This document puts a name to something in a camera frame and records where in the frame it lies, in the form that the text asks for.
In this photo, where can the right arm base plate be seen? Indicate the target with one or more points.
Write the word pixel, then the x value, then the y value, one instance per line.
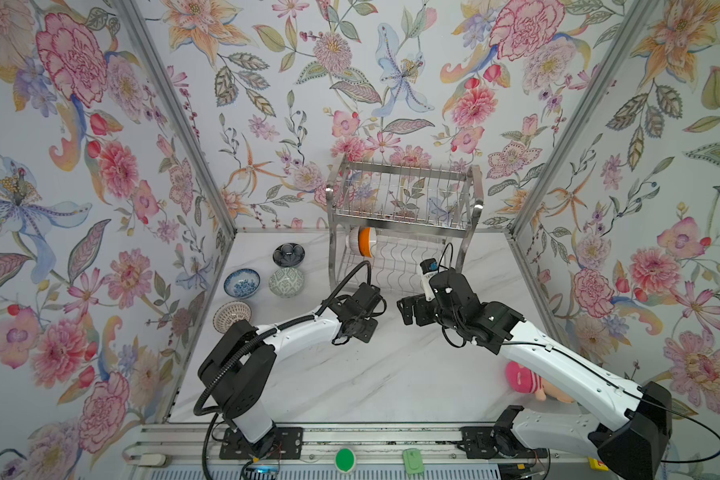
pixel 479 442

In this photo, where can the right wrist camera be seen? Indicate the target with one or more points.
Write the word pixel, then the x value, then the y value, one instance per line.
pixel 428 268

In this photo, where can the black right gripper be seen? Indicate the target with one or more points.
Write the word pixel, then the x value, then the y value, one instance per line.
pixel 419 303

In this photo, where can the grey striped bowl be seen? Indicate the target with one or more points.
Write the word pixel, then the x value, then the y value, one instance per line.
pixel 352 241

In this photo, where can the white bowl orange outside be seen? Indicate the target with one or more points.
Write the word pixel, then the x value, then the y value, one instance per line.
pixel 366 241

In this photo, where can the white plug on rail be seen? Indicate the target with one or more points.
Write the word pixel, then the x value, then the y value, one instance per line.
pixel 153 460

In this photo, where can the aluminium front rail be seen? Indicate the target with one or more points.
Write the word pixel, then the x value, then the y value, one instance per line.
pixel 343 451

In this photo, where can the blue floral bowl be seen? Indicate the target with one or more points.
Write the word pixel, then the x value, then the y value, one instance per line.
pixel 242 283

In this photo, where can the light green rectangular device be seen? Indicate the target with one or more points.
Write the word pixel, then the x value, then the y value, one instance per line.
pixel 413 462

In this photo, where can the stainless steel dish rack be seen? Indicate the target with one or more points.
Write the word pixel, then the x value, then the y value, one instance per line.
pixel 417 213

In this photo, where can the white lattice pattern bowl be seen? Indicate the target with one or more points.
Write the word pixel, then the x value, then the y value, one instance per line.
pixel 229 314

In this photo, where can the black patterned bowl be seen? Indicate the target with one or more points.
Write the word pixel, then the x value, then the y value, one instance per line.
pixel 289 255

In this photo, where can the yellow tag block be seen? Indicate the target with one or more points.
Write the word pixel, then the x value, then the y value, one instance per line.
pixel 594 465

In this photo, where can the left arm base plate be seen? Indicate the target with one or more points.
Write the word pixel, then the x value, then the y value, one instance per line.
pixel 280 443

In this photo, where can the pink plush pig toy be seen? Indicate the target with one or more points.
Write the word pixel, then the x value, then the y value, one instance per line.
pixel 526 381

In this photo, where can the green geometric pattern bowl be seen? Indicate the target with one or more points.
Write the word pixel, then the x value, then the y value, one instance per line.
pixel 287 282

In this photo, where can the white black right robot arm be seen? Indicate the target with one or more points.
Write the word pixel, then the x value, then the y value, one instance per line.
pixel 624 425

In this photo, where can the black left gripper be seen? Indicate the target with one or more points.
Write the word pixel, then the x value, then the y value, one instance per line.
pixel 373 324

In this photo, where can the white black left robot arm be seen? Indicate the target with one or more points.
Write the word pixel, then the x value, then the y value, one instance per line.
pixel 235 373

